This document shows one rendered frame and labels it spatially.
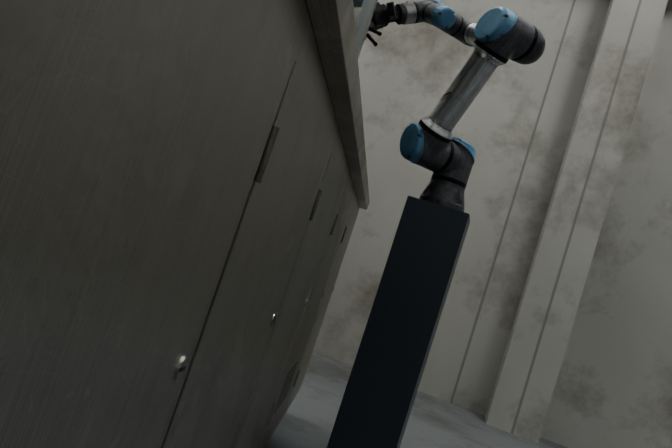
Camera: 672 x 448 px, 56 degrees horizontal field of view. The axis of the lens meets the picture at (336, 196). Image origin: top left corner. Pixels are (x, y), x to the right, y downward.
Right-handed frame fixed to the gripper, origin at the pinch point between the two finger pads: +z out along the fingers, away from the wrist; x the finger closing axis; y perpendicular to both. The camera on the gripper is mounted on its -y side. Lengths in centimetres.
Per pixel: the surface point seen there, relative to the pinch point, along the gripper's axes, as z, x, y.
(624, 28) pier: -216, -7, 108
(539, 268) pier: -134, -138, 105
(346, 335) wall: -32, -173, 177
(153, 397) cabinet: 83, -52, -161
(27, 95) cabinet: 84, -31, -186
